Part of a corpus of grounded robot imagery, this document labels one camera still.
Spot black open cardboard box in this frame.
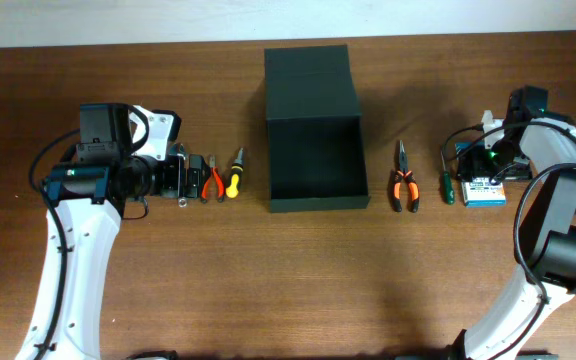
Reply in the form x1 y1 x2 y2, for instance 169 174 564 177
264 45 370 213

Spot yellow black screwdriver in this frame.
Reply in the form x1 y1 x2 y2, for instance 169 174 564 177
225 148 244 199

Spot silver adjustable wrench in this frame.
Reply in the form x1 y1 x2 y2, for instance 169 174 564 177
169 143 188 208

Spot green handled screwdriver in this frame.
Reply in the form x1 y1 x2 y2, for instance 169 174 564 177
441 156 455 205

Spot orange black needle-nose pliers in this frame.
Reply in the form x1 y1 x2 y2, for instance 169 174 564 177
392 140 420 213

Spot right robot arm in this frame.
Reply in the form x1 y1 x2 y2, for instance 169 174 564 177
444 85 576 359

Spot blue precision screwdriver set box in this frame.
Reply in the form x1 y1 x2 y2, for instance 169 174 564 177
454 141 508 209

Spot small red-handled pliers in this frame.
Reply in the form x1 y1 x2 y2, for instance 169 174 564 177
200 155 225 204

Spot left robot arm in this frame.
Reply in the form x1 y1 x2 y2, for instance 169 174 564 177
17 103 205 359

